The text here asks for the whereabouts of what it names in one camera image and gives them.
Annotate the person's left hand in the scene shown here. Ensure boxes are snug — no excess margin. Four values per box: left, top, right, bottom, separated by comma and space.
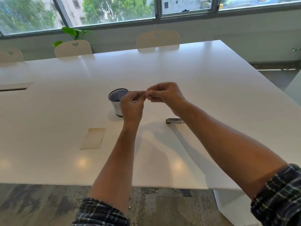
120, 90, 149, 126

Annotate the person's right hand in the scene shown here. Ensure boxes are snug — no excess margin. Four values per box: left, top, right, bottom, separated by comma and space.
146, 82, 189, 117

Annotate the person's right forearm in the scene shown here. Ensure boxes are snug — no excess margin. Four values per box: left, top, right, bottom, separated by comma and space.
177, 101, 289, 201

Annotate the person's left forearm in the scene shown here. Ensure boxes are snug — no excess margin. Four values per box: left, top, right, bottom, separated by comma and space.
88, 122, 142, 215

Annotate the black mesh pen cup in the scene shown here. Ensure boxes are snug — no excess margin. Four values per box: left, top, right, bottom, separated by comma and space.
108, 88, 129, 118

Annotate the beige paper envelope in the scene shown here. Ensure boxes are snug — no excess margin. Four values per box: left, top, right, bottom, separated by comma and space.
80, 128, 106, 150

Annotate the green leafy plant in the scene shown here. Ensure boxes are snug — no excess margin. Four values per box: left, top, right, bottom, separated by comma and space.
52, 27, 92, 48

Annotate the plaid left shirt sleeve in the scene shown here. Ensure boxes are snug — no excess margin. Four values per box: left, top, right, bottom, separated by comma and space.
72, 197, 131, 226

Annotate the plaid shirt sleeve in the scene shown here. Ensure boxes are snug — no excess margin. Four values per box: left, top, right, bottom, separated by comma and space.
250, 163, 301, 226
72, 197, 131, 226

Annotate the plaid right shirt sleeve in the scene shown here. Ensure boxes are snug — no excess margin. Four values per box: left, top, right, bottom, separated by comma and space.
250, 163, 301, 226

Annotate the cream chair with handle hole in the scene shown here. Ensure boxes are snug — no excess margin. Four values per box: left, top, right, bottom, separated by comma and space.
136, 30, 180, 50
54, 40, 93, 58
0, 48, 25, 63

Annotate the dark window frame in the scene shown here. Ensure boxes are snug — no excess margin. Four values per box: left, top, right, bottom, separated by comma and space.
0, 0, 301, 40

